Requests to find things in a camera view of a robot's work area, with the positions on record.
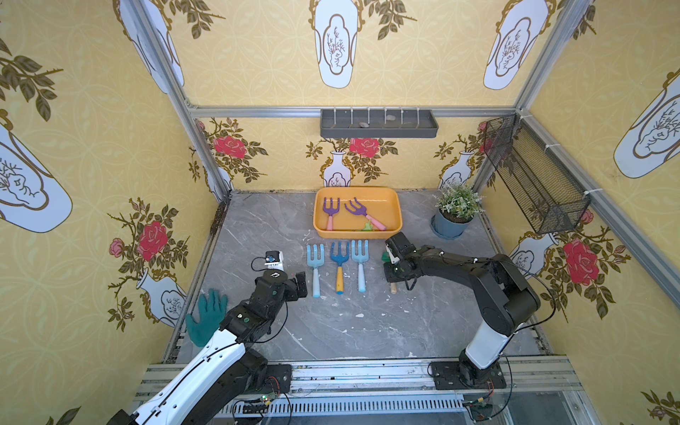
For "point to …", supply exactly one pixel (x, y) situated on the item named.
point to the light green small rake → (368, 227)
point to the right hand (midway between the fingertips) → (390, 276)
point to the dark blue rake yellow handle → (340, 258)
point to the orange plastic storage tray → (382, 203)
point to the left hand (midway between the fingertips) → (294, 274)
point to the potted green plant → (458, 204)
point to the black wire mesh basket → (546, 197)
